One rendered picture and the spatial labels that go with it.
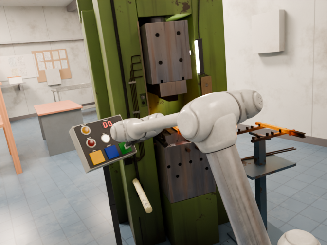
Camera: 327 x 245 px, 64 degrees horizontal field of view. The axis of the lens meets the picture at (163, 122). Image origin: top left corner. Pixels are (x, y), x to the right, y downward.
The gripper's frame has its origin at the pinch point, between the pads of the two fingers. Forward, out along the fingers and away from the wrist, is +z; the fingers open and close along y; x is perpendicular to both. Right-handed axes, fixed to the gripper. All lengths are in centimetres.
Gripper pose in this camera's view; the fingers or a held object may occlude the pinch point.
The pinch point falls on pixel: (127, 145)
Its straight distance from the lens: 166.9
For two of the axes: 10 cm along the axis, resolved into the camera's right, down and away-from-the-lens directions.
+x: -4.3, -8.9, 1.6
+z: -5.2, 3.9, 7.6
